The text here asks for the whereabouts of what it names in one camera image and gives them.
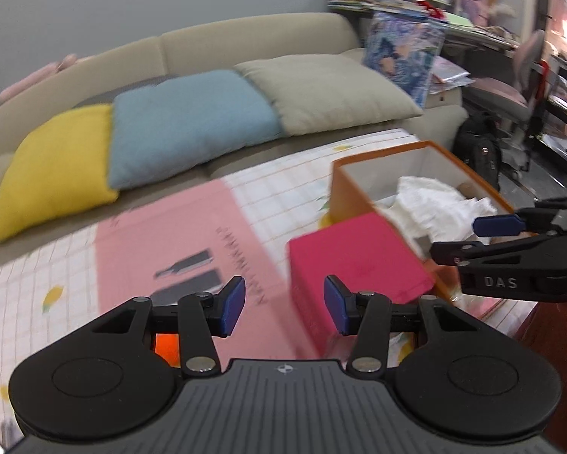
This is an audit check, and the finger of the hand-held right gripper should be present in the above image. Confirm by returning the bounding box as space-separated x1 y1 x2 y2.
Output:
430 231 564 266
473 207 555 238

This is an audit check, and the yellow pillow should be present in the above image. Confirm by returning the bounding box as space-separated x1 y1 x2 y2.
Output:
0 104 120 243

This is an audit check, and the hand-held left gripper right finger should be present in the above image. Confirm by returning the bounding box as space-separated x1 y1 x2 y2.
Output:
324 274 483 379

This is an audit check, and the pink plush toy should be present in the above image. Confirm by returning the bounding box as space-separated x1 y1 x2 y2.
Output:
0 54 83 109

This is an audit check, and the white cloth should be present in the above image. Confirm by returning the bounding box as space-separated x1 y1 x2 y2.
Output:
375 176 497 258

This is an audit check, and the black backpack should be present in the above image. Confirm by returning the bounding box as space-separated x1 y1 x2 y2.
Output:
454 113 502 190

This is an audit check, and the grey-beige pillow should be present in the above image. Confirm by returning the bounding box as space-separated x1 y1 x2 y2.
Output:
234 53 424 135

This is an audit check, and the beige sofa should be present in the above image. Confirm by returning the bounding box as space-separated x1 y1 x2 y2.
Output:
0 12 469 256

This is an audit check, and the orange cardboard box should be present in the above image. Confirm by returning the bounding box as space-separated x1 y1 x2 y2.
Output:
330 140 537 303

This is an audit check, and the pink lidded storage box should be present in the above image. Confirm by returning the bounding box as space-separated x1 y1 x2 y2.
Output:
286 212 436 358

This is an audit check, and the blue printed pillow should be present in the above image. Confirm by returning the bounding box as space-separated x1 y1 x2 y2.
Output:
361 12 447 109

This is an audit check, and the pink chair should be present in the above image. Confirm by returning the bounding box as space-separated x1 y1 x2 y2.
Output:
468 31 549 171

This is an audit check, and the translucent plastic bag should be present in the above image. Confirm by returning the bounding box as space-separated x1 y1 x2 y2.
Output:
428 57 474 95

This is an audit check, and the cluttered desk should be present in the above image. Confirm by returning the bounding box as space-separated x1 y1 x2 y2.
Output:
442 26 521 60

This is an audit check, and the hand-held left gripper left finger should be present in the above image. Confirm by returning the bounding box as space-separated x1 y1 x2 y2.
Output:
87 275 246 379

